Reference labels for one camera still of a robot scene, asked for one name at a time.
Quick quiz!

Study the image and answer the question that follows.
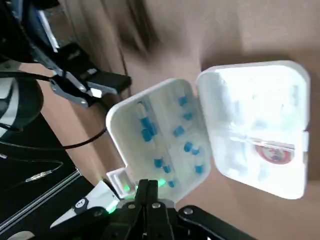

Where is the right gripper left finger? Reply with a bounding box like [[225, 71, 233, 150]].
[[87, 178, 149, 240]]

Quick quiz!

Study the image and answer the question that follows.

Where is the small white medicine box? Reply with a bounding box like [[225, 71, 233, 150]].
[[104, 59, 311, 205]]

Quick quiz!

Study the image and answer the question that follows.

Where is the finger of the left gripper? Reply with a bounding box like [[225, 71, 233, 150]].
[[49, 70, 133, 109], [59, 42, 89, 74]]

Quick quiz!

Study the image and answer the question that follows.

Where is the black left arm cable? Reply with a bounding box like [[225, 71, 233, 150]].
[[0, 124, 108, 183]]

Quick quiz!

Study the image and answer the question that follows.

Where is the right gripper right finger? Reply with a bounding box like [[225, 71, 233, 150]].
[[147, 178, 251, 240]]

